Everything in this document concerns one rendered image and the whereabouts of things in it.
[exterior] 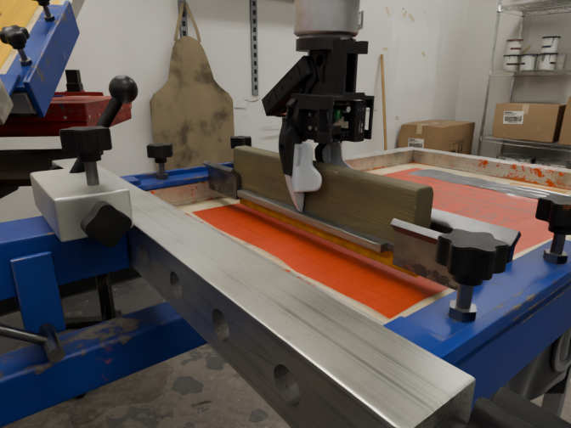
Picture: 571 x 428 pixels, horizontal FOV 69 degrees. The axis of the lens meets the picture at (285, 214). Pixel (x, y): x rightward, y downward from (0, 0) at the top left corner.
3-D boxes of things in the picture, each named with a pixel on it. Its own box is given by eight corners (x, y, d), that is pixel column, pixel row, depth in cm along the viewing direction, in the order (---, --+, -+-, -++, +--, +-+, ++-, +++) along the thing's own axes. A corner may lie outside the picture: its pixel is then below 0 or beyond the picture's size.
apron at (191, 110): (232, 177, 281) (225, 5, 249) (238, 179, 276) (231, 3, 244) (155, 189, 250) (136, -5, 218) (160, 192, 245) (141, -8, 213)
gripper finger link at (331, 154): (347, 215, 55) (342, 146, 51) (316, 204, 59) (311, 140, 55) (363, 207, 56) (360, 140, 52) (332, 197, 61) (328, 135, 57)
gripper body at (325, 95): (326, 150, 47) (331, 35, 43) (280, 141, 53) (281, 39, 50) (372, 144, 51) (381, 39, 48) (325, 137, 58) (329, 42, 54)
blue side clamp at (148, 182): (264, 189, 89) (263, 157, 87) (278, 194, 85) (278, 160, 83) (121, 216, 72) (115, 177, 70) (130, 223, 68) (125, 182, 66)
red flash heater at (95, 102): (18, 122, 168) (12, 92, 165) (135, 121, 174) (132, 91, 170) (-91, 144, 111) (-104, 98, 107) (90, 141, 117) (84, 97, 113)
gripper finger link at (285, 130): (281, 175, 52) (291, 103, 50) (274, 173, 53) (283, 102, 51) (309, 176, 55) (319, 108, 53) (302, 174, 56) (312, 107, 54)
